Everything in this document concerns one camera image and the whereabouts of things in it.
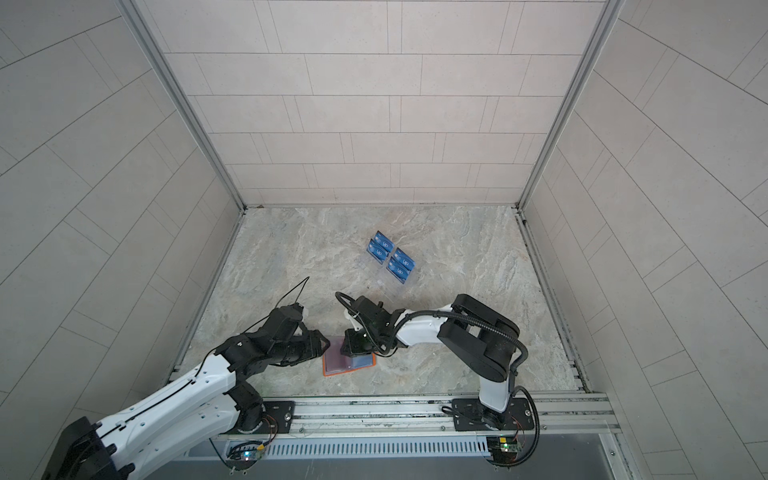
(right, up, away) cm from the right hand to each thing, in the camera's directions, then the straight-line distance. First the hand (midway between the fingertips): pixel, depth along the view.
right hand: (341, 358), depth 81 cm
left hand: (-2, +4, -1) cm, 4 cm away
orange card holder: (+5, 0, -2) cm, 5 cm away
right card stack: (+16, +24, +11) cm, 31 cm away
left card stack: (+10, +29, +15) cm, 34 cm away
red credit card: (-1, 0, -2) cm, 2 cm away
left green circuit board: (-19, -15, -15) cm, 28 cm away
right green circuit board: (+40, -16, -13) cm, 44 cm away
